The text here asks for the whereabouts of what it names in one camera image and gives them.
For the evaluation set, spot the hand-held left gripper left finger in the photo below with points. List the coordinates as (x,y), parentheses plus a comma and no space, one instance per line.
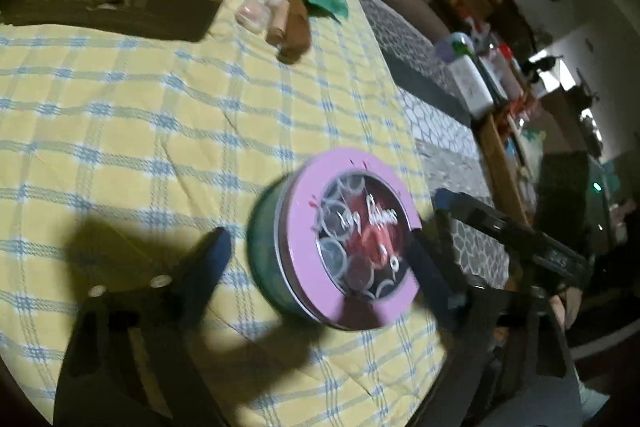
(212,252)

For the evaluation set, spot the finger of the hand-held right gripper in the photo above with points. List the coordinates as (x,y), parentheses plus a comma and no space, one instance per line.
(500,222)

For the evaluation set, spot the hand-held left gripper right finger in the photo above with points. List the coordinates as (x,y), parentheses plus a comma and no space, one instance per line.
(432,274)

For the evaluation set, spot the round tin with pink lid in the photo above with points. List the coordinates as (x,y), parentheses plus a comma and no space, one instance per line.
(340,237)

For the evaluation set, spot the wooden side table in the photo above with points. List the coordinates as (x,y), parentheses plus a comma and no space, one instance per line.
(505,167)

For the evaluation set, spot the red cap bottle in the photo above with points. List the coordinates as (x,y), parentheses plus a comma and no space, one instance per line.
(510,67)

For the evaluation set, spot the white rectangular box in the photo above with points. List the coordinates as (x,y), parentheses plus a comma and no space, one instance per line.
(471,87)

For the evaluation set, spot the yellow plaid tablecloth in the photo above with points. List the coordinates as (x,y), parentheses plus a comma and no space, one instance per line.
(125,132)

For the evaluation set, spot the purple and green container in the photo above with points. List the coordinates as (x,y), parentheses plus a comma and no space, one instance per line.
(454,47)

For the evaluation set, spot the grey patterned mat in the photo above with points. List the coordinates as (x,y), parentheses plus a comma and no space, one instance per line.
(425,57)

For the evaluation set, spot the small clear plastic container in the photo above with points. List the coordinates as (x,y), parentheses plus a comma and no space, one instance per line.
(252,14)

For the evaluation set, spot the peach bottle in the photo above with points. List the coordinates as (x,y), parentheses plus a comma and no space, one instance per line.
(277,19)

